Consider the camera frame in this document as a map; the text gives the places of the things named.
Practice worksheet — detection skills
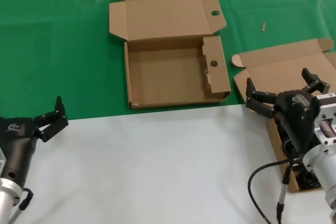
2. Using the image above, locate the open cardboard box holding cables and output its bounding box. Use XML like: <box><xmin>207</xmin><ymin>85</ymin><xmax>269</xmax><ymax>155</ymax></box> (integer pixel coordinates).
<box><xmin>231</xmin><ymin>38</ymin><xmax>336</xmax><ymax>193</ymax></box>

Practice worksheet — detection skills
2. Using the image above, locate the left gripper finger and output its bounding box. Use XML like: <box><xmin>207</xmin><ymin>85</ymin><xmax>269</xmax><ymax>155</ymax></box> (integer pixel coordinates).
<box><xmin>33</xmin><ymin>95</ymin><xmax>69</xmax><ymax>143</ymax></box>

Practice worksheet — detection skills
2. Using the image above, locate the black looped right arm cable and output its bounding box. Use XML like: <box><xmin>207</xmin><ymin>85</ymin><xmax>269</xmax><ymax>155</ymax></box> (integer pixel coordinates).
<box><xmin>248</xmin><ymin>155</ymin><xmax>302</xmax><ymax>224</ymax></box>

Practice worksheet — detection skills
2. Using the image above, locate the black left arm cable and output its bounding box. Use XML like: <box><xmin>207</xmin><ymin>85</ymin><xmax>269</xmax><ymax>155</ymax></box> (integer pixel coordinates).
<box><xmin>9</xmin><ymin>187</ymin><xmax>34</xmax><ymax>224</ymax></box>

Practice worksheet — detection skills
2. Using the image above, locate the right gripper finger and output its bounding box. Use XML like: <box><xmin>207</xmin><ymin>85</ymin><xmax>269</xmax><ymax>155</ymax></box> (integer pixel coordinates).
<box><xmin>245</xmin><ymin>77</ymin><xmax>278</xmax><ymax>119</ymax></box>
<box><xmin>301</xmin><ymin>67</ymin><xmax>331</xmax><ymax>95</ymax></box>

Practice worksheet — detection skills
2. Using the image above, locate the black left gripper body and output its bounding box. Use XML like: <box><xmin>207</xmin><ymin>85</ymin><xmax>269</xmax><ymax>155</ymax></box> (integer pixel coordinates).
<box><xmin>0</xmin><ymin>116</ymin><xmax>40</xmax><ymax>186</ymax></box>

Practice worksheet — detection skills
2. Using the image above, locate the open cardboard box with holes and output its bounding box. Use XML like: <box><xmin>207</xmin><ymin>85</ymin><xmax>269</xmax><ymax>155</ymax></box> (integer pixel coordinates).
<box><xmin>108</xmin><ymin>0</ymin><xmax>232</xmax><ymax>110</ymax></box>

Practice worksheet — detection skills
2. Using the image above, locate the silver black cable connector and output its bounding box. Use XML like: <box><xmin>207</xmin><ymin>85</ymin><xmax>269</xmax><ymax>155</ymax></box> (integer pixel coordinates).
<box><xmin>275</xmin><ymin>163</ymin><xmax>292</xmax><ymax>224</ymax></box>

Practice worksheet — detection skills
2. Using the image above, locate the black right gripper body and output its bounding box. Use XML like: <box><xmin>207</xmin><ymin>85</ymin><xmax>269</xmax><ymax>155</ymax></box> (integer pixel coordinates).
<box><xmin>272</xmin><ymin>89</ymin><xmax>325</xmax><ymax>154</ymax></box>

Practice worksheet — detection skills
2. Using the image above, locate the green table mat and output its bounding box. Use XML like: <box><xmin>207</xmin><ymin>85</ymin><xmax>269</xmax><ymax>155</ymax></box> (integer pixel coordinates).
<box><xmin>0</xmin><ymin>0</ymin><xmax>336</xmax><ymax>122</ymax></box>

